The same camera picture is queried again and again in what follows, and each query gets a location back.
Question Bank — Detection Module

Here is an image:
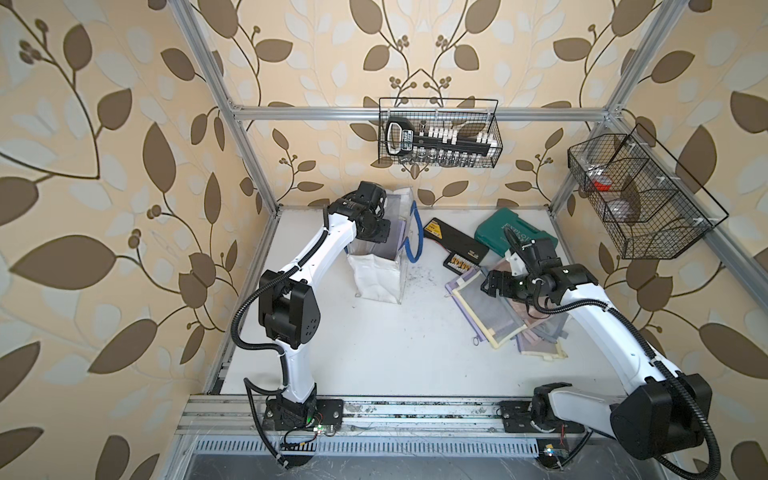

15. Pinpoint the grey mesh pencil pouch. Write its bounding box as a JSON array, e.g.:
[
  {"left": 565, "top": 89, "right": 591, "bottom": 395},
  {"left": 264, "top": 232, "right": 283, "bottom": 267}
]
[{"left": 373, "top": 194, "right": 410, "bottom": 260}]

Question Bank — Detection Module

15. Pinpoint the white canvas tote bag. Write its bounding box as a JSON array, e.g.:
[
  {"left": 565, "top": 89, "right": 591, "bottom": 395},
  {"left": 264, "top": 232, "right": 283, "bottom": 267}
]
[{"left": 346, "top": 188, "right": 424, "bottom": 304}]

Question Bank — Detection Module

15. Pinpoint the purple mesh pencil pouch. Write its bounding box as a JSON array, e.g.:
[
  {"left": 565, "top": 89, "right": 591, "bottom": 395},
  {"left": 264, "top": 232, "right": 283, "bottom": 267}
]
[{"left": 445, "top": 268, "right": 487, "bottom": 346}]

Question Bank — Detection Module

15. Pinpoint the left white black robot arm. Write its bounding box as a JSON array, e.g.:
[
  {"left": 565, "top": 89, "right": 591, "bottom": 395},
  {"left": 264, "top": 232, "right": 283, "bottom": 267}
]
[{"left": 230, "top": 181, "right": 391, "bottom": 470}]

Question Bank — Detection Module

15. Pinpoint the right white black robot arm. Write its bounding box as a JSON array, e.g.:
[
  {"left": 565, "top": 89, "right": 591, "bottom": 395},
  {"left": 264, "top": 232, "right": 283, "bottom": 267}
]
[{"left": 481, "top": 226, "right": 722, "bottom": 479}]

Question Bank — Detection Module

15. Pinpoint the black yellow tool case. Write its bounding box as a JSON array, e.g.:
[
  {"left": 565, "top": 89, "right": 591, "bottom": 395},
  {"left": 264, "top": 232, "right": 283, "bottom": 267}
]
[{"left": 423, "top": 218, "right": 489, "bottom": 265}]

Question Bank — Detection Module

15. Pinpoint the green plastic tool case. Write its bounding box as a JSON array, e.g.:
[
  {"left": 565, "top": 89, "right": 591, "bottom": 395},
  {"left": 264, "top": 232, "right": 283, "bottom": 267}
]
[{"left": 474, "top": 208, "right": 559, "bottom": 257}]

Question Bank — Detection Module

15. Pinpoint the black socket tool set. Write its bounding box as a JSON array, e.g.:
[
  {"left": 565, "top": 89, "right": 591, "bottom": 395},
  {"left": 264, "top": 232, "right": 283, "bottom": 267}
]
[{"left": 382, "top": 117, "right": 503, "bottom": 158}]

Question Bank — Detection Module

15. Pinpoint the red object in basket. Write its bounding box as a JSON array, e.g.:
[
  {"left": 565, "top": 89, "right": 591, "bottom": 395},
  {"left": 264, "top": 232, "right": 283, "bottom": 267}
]
[{"left": 583, "top": 167, "right": 613, "bottom": 193}]

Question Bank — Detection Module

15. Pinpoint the back wire basket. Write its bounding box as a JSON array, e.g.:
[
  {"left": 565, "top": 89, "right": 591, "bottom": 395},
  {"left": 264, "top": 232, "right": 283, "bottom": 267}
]
[{"left": 378, "top": 96, "right": 503, "bottom": 169}]

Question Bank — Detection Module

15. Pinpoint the wire basket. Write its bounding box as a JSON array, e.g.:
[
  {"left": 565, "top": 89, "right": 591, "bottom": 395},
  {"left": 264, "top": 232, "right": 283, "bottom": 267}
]
[
  {"left": 378, "top": 96, "right": 503, "bottom": 169},
  {"left": 568, "top": 124, "right": 729, "bottom": 260}
]

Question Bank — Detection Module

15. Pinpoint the right wire basket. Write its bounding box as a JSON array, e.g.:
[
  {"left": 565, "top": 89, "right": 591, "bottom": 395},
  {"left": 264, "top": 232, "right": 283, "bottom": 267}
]
[{"left": 568, "top": 124, "right": 729, "bottom": 260}]

